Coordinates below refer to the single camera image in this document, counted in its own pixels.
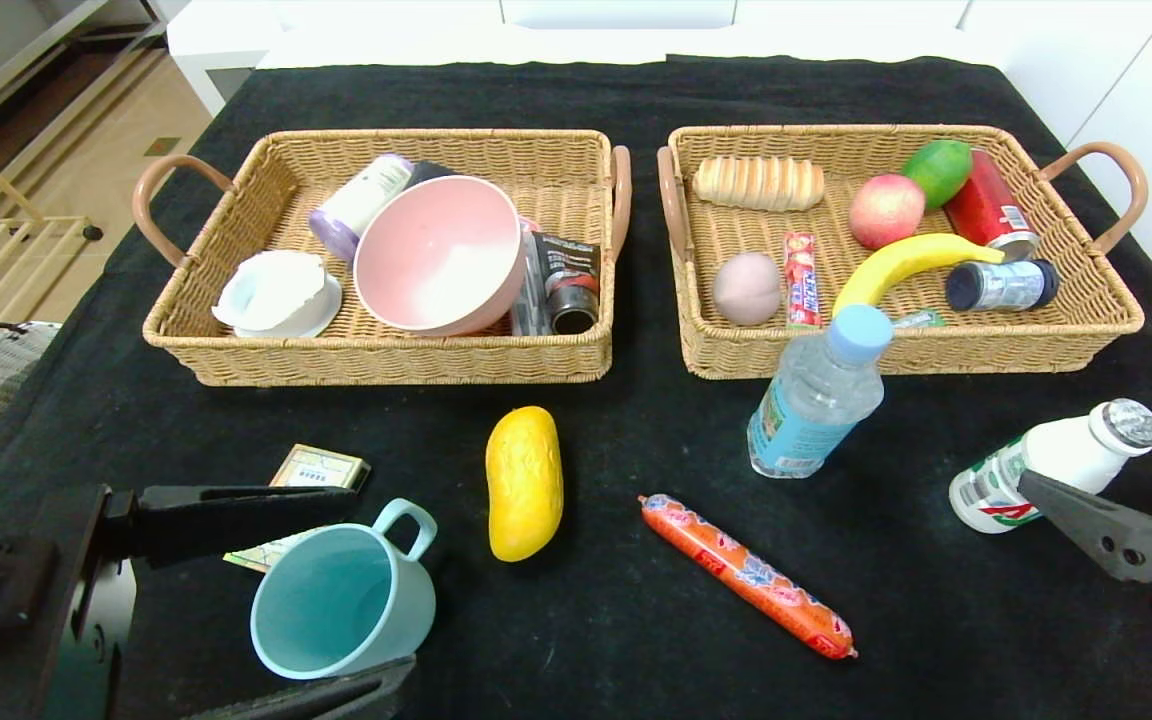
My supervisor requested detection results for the white milk drink bottle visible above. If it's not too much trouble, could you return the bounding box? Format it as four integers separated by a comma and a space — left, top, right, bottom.
948, 399, 1152, 535

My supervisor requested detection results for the water bottle blue cap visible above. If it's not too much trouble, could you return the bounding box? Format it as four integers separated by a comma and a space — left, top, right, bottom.
747, 304, 895, 480

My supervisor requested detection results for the orange sausage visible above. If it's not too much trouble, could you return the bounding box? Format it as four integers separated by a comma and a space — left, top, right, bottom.
637, 494, 859, 661

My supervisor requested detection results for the wicker basket holding food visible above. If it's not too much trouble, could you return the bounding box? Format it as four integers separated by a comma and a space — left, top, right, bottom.
657, 124, 1149, 381

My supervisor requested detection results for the wicker basket holding pink bowl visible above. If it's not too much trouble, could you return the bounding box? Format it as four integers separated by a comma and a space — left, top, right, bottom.
132, 128, 634, 388

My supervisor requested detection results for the small silver jar black cap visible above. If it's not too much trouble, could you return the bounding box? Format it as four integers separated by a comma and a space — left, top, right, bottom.
944, 259, 1060, 313

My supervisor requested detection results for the yellow banana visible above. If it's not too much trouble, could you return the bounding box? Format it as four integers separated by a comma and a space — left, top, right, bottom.
832, 233, 1005, 318

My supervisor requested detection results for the red soda can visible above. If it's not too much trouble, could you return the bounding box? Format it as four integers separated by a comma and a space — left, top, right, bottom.
942, 150, 1042, 263

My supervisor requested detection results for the red peach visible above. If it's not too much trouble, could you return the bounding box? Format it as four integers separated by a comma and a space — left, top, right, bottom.
848, 174, 926, 251

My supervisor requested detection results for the red candy pack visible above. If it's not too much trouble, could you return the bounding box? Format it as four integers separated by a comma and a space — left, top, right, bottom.
783, 232, 824, 328

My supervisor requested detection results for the green mango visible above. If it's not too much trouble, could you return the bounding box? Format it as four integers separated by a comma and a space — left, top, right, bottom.
901, 139, 974, 212

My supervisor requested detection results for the pale pink peach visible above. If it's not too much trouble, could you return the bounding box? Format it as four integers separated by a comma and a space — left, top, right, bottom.
712, 251, 783, 327

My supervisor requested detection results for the black table cloth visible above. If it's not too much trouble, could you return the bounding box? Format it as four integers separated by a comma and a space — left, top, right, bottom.
0, 55, 1152, 720

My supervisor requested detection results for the ridged bread loaf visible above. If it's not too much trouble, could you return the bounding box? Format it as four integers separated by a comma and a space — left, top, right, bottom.
692, 156, 826, 213

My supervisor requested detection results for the yellow mango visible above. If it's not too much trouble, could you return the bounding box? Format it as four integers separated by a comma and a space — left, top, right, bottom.
485, 406, 566, 563

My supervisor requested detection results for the black packaged item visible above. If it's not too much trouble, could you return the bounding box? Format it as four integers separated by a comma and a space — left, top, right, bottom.
511, 222, 604, 338

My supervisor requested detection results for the pink bowl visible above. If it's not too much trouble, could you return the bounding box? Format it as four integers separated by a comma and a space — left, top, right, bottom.
353, 175, 528, 338

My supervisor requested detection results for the teal plastic mug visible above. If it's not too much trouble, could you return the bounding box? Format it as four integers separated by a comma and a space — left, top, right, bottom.
250, 498, 440, 681

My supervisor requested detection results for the playing card box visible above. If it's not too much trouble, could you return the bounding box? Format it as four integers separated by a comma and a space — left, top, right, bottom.
225, 444, 373, 574

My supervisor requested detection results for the white bottle purple cap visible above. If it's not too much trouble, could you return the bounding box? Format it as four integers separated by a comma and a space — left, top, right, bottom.
308, 153, 417, 267

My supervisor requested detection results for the white ceramic dish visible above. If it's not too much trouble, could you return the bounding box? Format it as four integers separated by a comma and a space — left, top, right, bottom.
212, 249, 344, 340

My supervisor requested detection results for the white cabinet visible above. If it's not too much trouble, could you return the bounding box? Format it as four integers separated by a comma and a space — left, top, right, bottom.
166, 0, 1027, 119

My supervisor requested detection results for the grey shelf unit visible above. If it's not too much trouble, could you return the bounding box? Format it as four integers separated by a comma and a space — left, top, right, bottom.
0, 0, 169, 141

